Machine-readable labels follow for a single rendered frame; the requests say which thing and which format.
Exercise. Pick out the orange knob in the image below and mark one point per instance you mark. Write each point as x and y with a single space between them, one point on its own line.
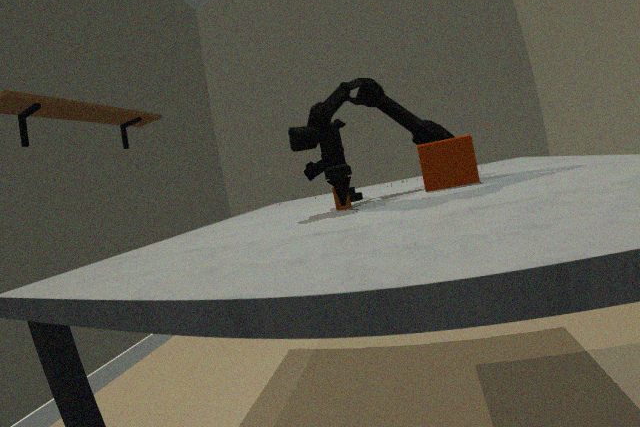
337 202

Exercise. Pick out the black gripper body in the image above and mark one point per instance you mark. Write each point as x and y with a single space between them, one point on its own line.
337 166

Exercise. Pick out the dark grey round pedestal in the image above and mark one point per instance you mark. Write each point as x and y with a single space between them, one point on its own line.
354 196

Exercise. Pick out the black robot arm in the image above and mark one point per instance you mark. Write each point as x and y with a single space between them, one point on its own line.
371 94

